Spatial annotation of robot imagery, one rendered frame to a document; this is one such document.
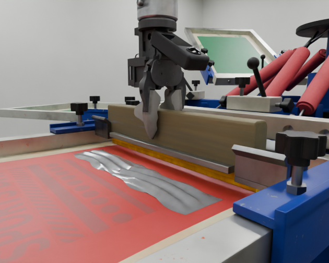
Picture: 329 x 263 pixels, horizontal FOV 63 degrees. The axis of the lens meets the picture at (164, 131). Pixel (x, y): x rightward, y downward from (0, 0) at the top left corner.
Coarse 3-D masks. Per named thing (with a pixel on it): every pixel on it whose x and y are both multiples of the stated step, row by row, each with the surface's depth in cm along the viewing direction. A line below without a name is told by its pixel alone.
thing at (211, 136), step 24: (120, 120) 61; (168, 120) 48; (192, 120) 43; (216, 120) 39; (240, 120) 36; (264, 120) 36; (168, 144) 49; (192, 144) 44; (216, 144) 40; (240, 144) 36; (264, 144) 36
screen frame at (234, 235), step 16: (0, 144) 57; (16, 144) 59; (32, 144) 61; (48, 144) 63; (64, 144) 65; (80, 144) 68; (320, 160) 43; (224, 224) 23; (240, 224) 23; (256, 224) 23; (192, 240) 20; (208, 240) 20; (224, 240) 20; (240, 240) 20; (256, 240) 21; (272, 240) 22; (160, 256) 19; (176, 256) 19; (192, 256) 19; (208, 256) 19; (224, 256) 19; (240, 256) 19; (256, 256) 21
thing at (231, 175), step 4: (116, 140) 66; (120, 140) 64; (128, 144) 61; (132, 144) 60; (140, 148) 58; (144, 148) 57; (156, 152) 53; (164, 156) 51; (168, 156) 51; (180, 160) 48; (192, 164) 46; (196, 164) 45; (204, 168) 44; (208, 168) 43; (216, 172) 42; (220, 172) 41; (228, 176) 40; (232, 176) 39
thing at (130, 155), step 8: (72, 152) 61; (80, 152) 61; (112, 152) 61; (120, 152) 61; (128, 152) 61; (136, 152) 61; (16, 160) 54; (24, 160) 54; (32, 160) 54; (40, 160) 54; (48, 160) 54; (56, 160) 54; (80, 160) 54; (128, 160) 54; (136, 160) 54; (144, 160) 54; (152, 160) 54; (160, 160) 54; (0, 168) 49; (8, 168) 49; (88, 168) 49; (104, 176) 45
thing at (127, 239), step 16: (112, 176) 45; (176, 176) 45; (192, 176) 45; (208, 176) 45; (128, 192) 38; (208, 192) 38; (224, 192) 38; (240, 192) 38; (160, 208) 33; (208, 208) 33; (224, 208) 33; (128, 224) 30; (144, 224) 30; (160, 224) 30; (176, 224) 30; (192, 224) 30; (80, 240) 27; (96, 240) 27; (112, 240) 27; (128, 240) 27; (144, 240) 27; (160, 240) 27; (48, 256) 24; (64, 256) 24; (80, 256) 24; (96, 256) 24; (112, 256) 24; (128, 256) 24
